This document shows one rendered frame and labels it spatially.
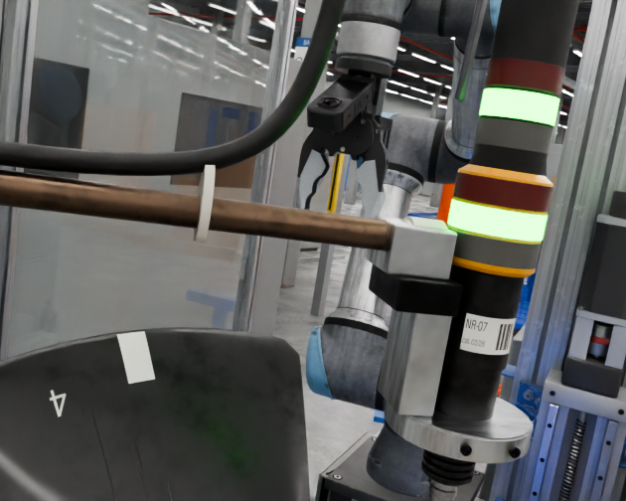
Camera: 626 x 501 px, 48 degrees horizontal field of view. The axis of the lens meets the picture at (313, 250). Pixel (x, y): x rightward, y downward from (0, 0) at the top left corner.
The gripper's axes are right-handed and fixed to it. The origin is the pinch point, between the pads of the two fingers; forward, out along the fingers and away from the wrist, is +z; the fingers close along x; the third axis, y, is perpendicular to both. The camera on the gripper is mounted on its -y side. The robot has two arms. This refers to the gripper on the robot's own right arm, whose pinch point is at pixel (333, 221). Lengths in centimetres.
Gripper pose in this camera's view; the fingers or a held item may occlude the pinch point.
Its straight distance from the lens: 89.4
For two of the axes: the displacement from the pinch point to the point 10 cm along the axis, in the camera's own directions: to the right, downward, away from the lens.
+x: -9.2, -2.0, 3.4
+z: -1.5, 9.8, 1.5
